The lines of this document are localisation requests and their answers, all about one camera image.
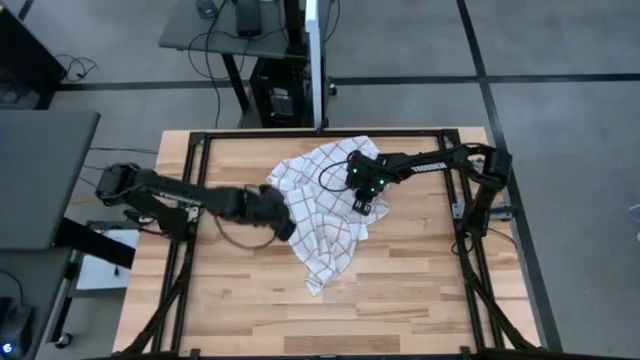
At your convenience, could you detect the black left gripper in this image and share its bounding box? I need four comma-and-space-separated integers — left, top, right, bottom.
238, 183, 298, 243

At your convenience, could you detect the white towel with red grid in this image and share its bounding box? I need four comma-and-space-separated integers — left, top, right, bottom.
265, 134, 391, 297

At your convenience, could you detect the black computer tower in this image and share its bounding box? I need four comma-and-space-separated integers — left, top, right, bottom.
248, 55, 317, 129

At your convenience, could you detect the black monitor pole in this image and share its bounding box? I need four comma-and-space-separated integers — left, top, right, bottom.
283, 0, 307, 56

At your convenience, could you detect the white flat board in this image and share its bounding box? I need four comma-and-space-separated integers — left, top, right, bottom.
75, 228, 141, 291

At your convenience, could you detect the black desk foot bar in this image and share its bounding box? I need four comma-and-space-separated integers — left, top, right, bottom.
53, 217, 136, 270

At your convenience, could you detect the black power brick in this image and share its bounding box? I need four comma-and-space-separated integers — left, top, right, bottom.
234, 0, 264, 39

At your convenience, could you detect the grey desk with black legs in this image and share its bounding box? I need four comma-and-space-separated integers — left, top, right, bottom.
158, 0, 321, 115

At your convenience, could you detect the dark computer mouse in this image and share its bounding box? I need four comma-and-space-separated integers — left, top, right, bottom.
195, 0, 219, 20

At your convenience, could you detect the large grey desk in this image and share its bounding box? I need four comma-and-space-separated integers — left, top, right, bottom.
0, 109, 101, 251

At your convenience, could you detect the black device with light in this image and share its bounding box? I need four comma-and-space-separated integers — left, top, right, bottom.
0, 297, 34, 360

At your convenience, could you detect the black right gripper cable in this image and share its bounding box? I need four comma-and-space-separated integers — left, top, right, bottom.
317, 159, 352, 194

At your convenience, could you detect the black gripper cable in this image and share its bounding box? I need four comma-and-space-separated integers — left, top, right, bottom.
213, 214, 279, 251
317, 159, 352, 194

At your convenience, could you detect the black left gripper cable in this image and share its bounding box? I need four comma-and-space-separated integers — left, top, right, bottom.
213, 214, 279, 251

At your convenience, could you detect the black aluminium table frame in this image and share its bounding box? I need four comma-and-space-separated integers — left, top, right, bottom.
119, 128, 541, 360

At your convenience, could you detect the silver metal bracket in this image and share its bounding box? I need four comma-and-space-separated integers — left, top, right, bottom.
452, 202, 516, 221

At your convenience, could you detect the white vertical post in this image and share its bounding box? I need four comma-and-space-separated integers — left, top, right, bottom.
304, 0, 327, 130

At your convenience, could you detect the black hanging desk cable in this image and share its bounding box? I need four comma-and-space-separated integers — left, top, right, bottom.
202, 0, 224, 129

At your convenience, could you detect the straight black floor cable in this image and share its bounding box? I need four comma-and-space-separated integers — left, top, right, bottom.
89, 146, 159, 156

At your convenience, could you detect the tangled black floor cable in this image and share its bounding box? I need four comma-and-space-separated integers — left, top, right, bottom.
54, 53, 99, 84

